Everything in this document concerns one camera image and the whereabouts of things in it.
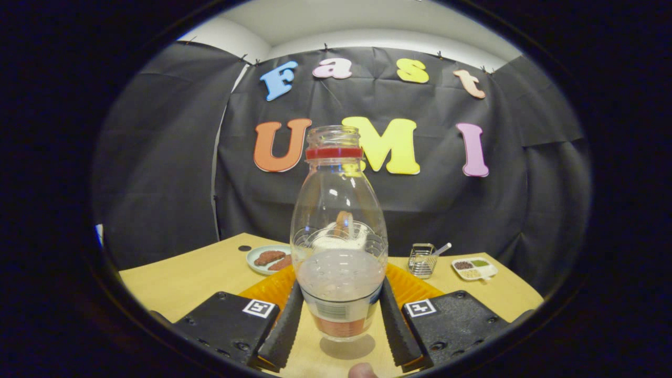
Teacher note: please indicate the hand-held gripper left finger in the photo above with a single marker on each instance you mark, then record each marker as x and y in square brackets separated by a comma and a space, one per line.
[283, 328]

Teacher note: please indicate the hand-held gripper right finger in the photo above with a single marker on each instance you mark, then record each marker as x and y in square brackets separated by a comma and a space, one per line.
[396, 328]

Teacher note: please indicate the round brown coaster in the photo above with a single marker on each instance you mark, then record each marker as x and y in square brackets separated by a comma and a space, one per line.
[349, 350]

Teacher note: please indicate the clear juice bottle red label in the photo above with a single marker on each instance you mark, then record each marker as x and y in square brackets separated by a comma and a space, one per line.
[338, 210]

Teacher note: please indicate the brown sausage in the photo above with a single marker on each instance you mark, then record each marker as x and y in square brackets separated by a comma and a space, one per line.
[269, 257]
[281, 263]

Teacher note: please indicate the pale green plate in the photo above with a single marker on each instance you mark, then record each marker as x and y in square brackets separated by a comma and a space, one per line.
[254, 265]

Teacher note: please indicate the white toaster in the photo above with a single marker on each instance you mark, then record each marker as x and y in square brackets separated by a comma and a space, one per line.
[328, 242]

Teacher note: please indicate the white divided spice dish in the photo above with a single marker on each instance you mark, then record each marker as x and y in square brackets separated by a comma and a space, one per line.
[474, 269]

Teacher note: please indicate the wooden table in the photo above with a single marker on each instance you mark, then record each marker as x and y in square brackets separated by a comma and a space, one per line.
[184, 283]

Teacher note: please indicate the brown bread slice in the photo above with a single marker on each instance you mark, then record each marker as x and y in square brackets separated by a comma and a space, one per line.
[344, 223]

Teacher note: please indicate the black backdrop cloth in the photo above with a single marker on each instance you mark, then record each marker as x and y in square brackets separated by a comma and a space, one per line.
[446, 210]

